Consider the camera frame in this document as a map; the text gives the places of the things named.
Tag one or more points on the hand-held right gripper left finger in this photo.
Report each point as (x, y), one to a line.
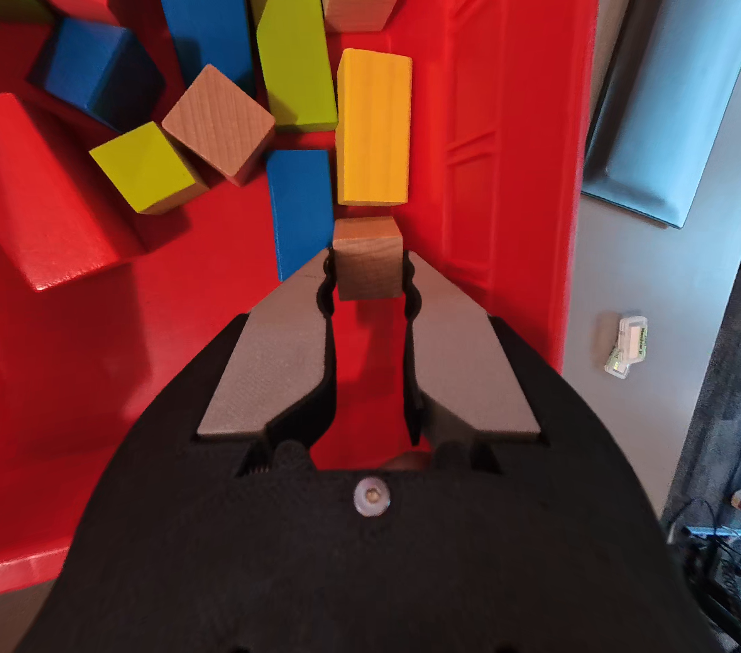
(272, 363)

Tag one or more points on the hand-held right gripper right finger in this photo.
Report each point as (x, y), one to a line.
(469, 369)

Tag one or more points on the red plastic bin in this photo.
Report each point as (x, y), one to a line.
(173, 375)

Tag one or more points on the natural wooden cube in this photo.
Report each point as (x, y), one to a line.
(367, 265)
(220, 120)

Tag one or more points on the long red wooden block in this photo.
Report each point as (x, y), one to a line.
(52, 201)

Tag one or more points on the small clear plastic packet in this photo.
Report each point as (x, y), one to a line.
(628, 343)

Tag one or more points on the yellow wooden block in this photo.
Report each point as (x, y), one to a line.
(373, 132)

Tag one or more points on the blue wooden cube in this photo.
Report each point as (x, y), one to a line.
(92, 68)

